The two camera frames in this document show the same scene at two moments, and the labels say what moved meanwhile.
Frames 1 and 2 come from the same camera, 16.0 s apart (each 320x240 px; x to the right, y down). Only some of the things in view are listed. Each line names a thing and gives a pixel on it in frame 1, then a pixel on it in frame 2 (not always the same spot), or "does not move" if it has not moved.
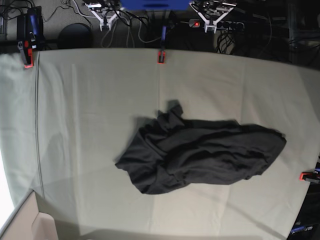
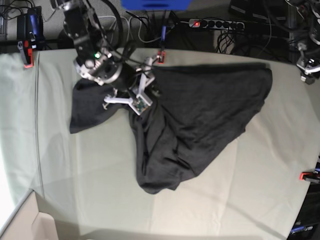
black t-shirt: [171, 151] to [194, 110]
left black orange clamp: [30, 34] does not move
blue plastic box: [154, 5] does not move
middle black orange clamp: [161, 54] does not move
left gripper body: [105, 11] to [139, 102]
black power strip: [223, 25] does not move
